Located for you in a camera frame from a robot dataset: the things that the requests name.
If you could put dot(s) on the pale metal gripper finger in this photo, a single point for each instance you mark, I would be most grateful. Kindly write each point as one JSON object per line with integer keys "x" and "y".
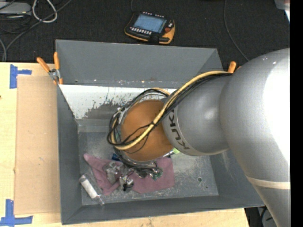
{"x": 112, "y": 169}
{"x": 126, "y": 183}

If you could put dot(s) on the blue object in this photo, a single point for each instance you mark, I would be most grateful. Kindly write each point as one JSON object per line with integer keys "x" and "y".
{"x": 115, "y": 157}

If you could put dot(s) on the pink cloth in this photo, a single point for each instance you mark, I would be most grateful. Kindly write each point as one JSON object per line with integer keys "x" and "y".
{"x": 163, "y": 176}

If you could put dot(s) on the clear plastic bottle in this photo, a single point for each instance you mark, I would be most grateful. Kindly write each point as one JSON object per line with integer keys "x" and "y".
{"x": 90, "y": 188}

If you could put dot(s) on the light green object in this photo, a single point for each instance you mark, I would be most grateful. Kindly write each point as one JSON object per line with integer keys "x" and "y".
{"x": 175, "y": 151}

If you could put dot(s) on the brown cardboard board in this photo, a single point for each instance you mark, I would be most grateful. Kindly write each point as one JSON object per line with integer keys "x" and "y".
{"x": 35, "y": 145}

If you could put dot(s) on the grey metal bin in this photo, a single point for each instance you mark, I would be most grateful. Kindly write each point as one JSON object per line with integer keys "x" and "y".
{"x": 132, "y": 63}

